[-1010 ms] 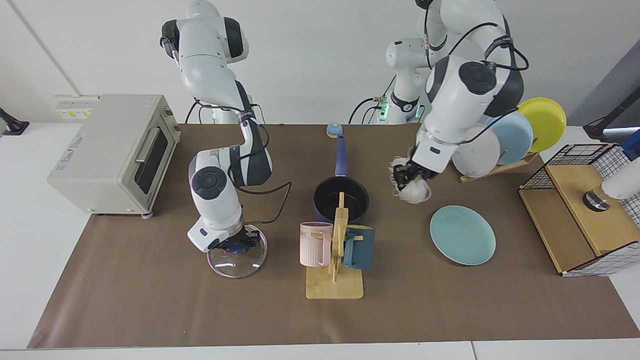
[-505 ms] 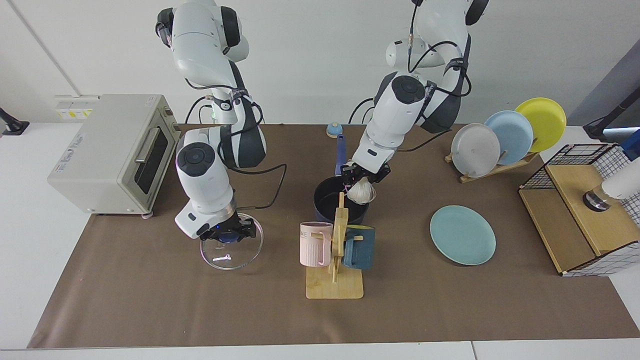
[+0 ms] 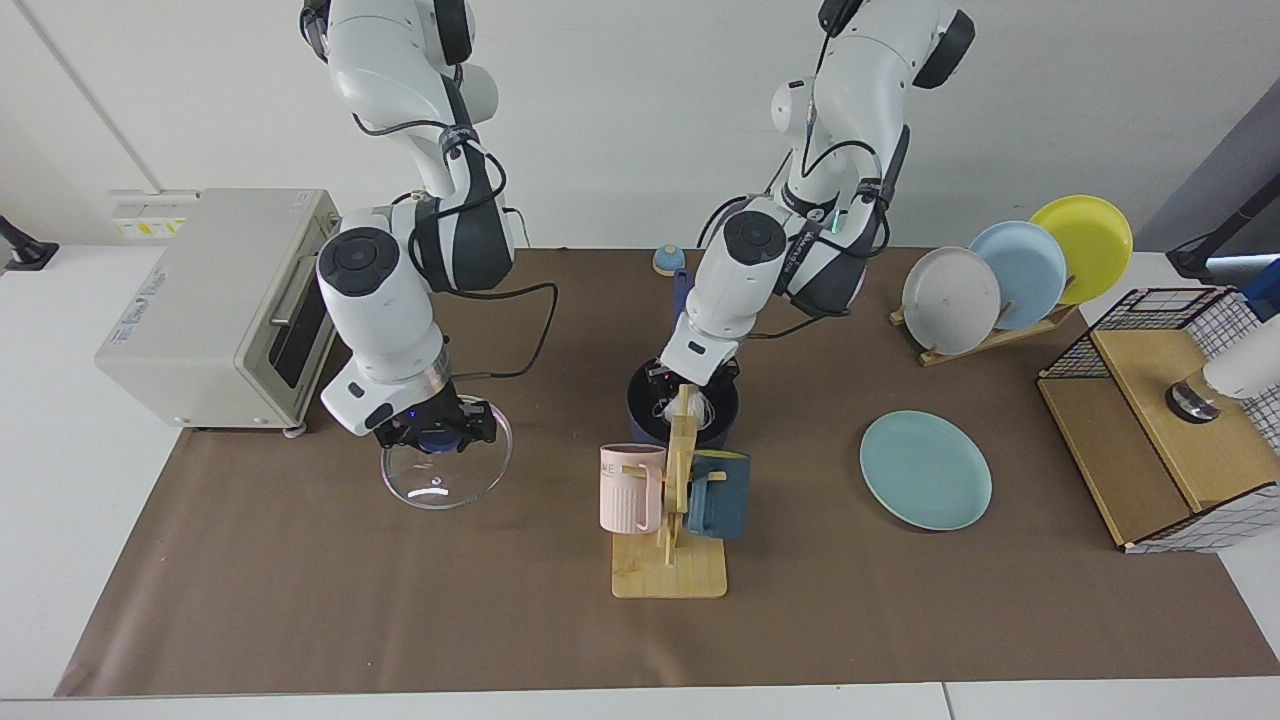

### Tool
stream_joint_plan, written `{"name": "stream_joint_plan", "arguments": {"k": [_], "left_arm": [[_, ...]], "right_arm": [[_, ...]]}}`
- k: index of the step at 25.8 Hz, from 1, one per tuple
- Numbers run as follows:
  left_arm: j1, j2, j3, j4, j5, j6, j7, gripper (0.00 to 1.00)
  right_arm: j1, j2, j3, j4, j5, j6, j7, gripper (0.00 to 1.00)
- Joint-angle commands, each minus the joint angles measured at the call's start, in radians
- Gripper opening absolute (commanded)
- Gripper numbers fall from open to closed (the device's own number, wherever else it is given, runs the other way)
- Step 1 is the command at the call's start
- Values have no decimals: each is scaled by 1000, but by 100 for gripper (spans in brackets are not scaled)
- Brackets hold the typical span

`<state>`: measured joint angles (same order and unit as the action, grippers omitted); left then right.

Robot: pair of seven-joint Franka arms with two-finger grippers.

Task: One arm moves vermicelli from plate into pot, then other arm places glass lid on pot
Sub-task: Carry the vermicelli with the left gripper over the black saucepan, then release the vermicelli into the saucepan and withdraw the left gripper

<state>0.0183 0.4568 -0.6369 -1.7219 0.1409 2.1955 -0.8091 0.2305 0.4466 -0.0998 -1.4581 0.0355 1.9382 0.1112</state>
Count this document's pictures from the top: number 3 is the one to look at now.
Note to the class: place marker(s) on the white vermicelli bundle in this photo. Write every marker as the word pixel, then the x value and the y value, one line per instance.
pixel 706 408

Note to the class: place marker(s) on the glass lid with blue knob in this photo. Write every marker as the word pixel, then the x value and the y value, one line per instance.
pixel 445 485

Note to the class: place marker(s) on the teal green plate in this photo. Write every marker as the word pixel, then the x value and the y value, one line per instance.
pixel 925 470

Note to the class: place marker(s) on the white plate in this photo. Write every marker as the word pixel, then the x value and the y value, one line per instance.
pixel 950 300

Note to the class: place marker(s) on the wooden plate rack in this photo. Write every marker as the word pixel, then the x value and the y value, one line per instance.
pixel 1000 338

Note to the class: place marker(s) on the light blue plate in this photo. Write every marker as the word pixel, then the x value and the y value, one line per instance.
pixel 1030 270

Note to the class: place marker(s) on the yellow plate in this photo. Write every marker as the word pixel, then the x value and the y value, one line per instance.
pixel 1095 250

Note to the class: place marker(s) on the small blue round thing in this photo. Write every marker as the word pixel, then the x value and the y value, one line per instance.
pixel 667 262

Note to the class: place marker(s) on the pink ribbed cup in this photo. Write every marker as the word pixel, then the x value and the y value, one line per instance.
pixel 625 500

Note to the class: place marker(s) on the dark teal cup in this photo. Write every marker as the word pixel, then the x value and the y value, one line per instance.
pixel 722 505

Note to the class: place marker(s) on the wooden cup stand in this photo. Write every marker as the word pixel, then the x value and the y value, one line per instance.
pixel 670 575

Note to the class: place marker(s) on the brown table cloth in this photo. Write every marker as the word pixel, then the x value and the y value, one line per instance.
pixel 300 600

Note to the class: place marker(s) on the pale toaster oven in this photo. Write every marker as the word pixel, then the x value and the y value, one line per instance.
pixel 180 330

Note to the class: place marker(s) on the white cylindrical device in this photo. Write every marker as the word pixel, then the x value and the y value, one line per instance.
pixel 1245 368

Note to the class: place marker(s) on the white wall socket strip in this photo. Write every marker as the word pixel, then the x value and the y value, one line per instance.
pixel 150 215

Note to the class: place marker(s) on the black clamp mount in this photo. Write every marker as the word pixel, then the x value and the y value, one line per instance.
pixel 25 250

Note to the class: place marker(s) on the blue bracket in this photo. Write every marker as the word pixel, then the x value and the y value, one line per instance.
pixel 1265 295

